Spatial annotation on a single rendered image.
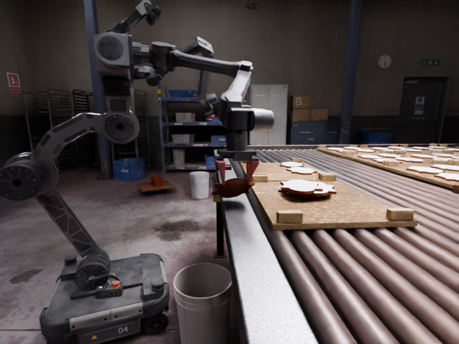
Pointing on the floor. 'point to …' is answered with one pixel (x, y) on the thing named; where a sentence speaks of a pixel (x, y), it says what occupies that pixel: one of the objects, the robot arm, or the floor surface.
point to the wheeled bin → (376, 136)
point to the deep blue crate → (129, 169)
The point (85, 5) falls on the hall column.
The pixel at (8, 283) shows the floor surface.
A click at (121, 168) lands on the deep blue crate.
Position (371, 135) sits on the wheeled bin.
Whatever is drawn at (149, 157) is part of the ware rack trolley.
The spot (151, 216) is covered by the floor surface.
